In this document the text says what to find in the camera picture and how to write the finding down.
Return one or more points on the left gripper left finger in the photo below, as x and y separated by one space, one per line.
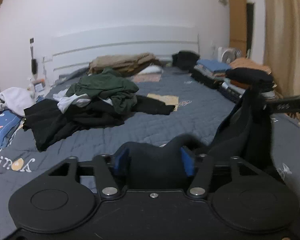
106 173

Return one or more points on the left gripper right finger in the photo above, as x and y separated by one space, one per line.
199 169

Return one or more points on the black sweatshirt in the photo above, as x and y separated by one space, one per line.
246 132

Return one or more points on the near folded clothes stack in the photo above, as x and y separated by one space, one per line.
238 80

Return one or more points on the folded clothes stack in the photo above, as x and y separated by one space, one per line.
211 73
238 80

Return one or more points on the black clothes pile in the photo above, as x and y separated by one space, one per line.
49 125

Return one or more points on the far folded clothes stack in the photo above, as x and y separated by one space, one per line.
211 73

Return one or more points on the beige folded garment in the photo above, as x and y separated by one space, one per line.
248 63

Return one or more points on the white box fan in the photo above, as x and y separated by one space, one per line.
227 54

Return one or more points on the grey quilted bedspread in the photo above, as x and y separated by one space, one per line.
201 110

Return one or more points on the beige curtain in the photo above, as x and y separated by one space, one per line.
282 44

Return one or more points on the dark green garment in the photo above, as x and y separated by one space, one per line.
109 84

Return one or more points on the blue pillow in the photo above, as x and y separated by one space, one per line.
9 122

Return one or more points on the folded brown blanket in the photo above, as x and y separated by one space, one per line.
126 65

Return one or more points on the white pillow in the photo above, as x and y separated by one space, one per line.
151 70

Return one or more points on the white garment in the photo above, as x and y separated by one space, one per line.
16 100

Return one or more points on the white headboard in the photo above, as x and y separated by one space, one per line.
73 51

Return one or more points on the black hanging device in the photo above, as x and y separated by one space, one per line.
34 65

